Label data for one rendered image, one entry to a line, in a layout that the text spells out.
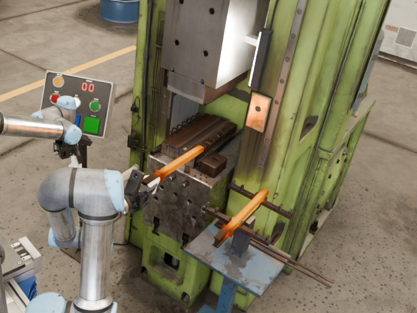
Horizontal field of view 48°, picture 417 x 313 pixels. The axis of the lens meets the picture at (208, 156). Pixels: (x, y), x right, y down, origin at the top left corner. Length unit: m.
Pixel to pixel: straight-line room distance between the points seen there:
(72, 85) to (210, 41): 0.78
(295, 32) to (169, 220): 1.15
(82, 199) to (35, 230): 1.96
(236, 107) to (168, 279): 1.05
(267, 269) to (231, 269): 0.16
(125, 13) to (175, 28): 4.73
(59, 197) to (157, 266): 1.56
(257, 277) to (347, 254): 1.50
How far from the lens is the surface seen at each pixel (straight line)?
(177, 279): 2.78
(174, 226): 2.49
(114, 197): 1.33
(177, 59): 2.12
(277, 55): 2.02
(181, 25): 2.06
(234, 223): 1.89
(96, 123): 2.38
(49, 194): 1.37
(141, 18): 2.38
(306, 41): 1.97
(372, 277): 3.42
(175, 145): 2.31
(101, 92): 2.39
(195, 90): 2.11
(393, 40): 7.28
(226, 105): 2.64
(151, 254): 2.78
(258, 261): 2.15
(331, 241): 3.54
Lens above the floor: 2.25
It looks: 34 degrees down
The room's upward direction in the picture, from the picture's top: 10 degrees clockwise
